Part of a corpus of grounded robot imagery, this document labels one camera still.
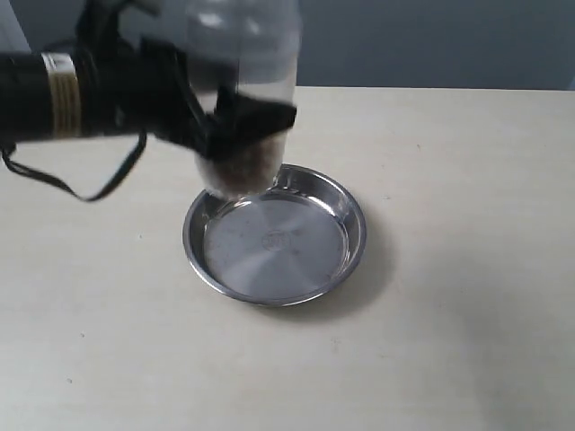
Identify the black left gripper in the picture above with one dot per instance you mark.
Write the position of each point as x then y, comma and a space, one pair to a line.
126, 90

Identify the clear plastic shaker bottle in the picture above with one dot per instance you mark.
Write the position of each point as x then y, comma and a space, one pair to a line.
252, 46

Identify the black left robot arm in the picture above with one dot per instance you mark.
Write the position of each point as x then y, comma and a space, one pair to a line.
51, 96

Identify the round stainless steel dish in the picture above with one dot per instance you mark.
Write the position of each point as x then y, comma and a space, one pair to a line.
289, 245

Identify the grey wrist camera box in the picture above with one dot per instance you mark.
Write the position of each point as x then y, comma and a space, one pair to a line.
97, 27

